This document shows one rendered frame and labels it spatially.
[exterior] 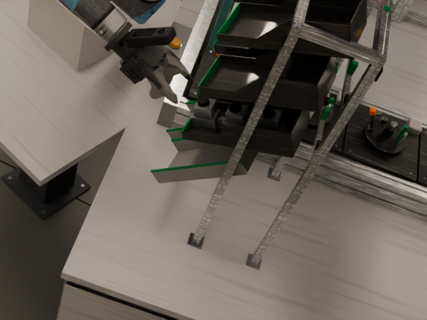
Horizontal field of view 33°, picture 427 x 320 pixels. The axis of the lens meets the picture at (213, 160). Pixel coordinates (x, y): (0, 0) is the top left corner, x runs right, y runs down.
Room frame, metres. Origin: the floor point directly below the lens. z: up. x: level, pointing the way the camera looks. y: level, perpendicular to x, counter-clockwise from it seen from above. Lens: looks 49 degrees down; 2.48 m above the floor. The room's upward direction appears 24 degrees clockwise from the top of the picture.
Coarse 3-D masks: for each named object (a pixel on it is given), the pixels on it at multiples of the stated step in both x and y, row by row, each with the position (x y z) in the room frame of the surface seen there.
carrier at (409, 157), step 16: (368, 112) 1.75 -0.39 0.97; (352, 128) 1.65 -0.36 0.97; (368, 128) 1.65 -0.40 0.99; (384, 128) 1.66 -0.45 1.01; (400, 128) 1.74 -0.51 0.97; (416, 128) 1.75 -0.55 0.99; (352, 144) 1.58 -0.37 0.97; (368, 144) 1.61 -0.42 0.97; (384, 144) 1.62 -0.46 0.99; (400, 144) 1.65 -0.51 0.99; (416, 144) 1.70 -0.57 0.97; (368, 160) 1.55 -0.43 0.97; (384, 160) 1.58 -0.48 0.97; (400, 160) 1.60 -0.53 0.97; (416, 160) 1.63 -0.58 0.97; (400, 176) 1.55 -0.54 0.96; (416, 176) 1.57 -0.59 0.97
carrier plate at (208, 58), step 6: (210, 48) 1.73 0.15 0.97; (204, 54) 1.69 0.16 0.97; (210, 54) 1.70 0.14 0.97; (204, 60) 1.66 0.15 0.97; (210, 60) 1.67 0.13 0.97; (204, 66) 1.64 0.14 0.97; (210, 66) 1.65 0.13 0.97; (198, 72) 1.60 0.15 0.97; (204, 72) 1.61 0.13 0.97; (198, 78) 1.58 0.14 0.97; (192, 84) 1.54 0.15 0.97; (192, 90) 1.52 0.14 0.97; (192, 96) 1.50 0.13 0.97
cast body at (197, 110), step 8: (200, 104) 1.19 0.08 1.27; (208, 104) 1.20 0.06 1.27; (216, 104) 1.22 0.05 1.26; (200, 112) 1.18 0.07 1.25; (208, 112) 1.18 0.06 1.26; (216, 112) 1.21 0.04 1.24; (192, 120) 1.18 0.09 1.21; (200, 120) 1.18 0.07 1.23; (208, 120) 1.18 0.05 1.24; (216, 120) 1.19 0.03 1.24; (216, 128) 1.18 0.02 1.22
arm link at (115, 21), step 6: (114, 12) 1.22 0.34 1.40; (120, 12) 1.24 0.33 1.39; (108, 18) 1.20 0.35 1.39; (114, 18) 1.21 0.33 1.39; (120, 18) 1.22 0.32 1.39; (126, 18) 1.24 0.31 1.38; (102, 24) 1.19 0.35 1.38; (108, 24) 1.19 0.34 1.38; (114, 24) 1.20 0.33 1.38; (120, 24) 1.21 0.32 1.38; (96, 30) 1.18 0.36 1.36; (102, 30) 1.18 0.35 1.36; (108, 30) 1.18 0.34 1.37; (114, 30) 1.19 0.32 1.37; (120, 30) 1.20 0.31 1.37; (102, 36) 1.18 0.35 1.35; (108, 36) 1.18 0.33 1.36; (114, 36) 1.19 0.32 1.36
